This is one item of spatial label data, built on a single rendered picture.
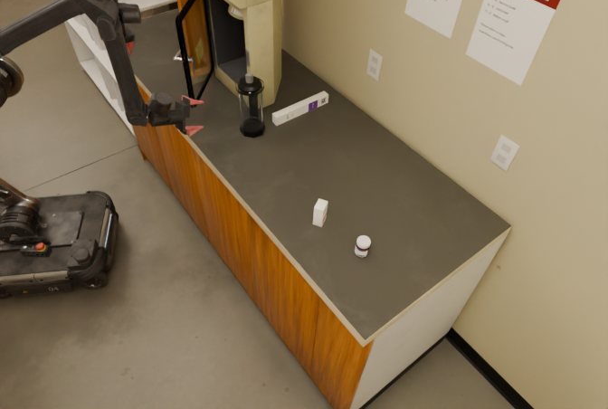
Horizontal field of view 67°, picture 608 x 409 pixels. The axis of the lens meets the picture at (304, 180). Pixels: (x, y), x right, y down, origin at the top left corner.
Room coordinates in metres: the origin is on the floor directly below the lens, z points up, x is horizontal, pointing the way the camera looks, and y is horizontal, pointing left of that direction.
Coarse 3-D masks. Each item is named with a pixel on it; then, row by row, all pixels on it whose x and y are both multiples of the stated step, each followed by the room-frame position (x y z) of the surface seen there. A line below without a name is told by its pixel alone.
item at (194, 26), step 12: (180, 12) 1.53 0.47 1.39; (192, 12) 1.62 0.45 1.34; (192, 24) 1.61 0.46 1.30; (204, 24) 1.74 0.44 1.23; (192, 36) 1.59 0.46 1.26; (204, 36) 1.72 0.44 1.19; (180, 48) 1.48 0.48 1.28; (192, 48) 1.57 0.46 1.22; (204, 48) 1.70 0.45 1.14; (204, 60) 1.68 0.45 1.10; (192, 72) 1.53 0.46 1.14; (204, 72) 1.66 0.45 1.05; (192, 84) 1.51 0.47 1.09; (192, 108) 1.48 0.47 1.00
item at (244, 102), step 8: (240, 96) 1.40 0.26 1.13; (248, 96) 1.39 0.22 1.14; (256, 96) 1.40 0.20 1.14; (240, 104) 1.41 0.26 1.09; (248, 104) 1.39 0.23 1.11; (256, 104) 1.40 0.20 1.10; (240, 112) 1.41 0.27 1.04; (248, 112) 1.39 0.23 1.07; (256, 112) 1.40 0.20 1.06; (248, 120) 1.39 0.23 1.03; (256, 120) 1.40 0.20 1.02; (248, 128) 1.39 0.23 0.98; (256, 128) 1.39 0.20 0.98
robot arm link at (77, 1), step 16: (64, 0) 1.18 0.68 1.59; (80, 0) 1.18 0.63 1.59; (96, 0) 1.21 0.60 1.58; (32, 16) 1.17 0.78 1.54; (48, 16) 1.18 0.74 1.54; (64, 16) 1.18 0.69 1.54; (96, 16) 1.19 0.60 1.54; (112, 16) 1.20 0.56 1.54; (0, 32) 1.17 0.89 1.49; (16, 32) 1.16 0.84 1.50; (32, 32) 1.17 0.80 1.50; (0, 48) 1.14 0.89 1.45
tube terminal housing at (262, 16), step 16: (224, 0) 1.67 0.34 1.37; (256, 0) 1.57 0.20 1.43; (272, 0) 1.62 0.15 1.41; (256, 16) 1.57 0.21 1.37; (272, 16) 1.62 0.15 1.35; (256, 32) 1.57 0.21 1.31; (272, 32) 1.62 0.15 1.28; (256, 48) 1.57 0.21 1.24; (272, 48) 1.62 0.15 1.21; (256, 64) 1.57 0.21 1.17; (272, 64) 1.62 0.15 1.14; (224, 80) 1.73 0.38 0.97; (272, 80) 1.62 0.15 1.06; (272, 96) 1.61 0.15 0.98
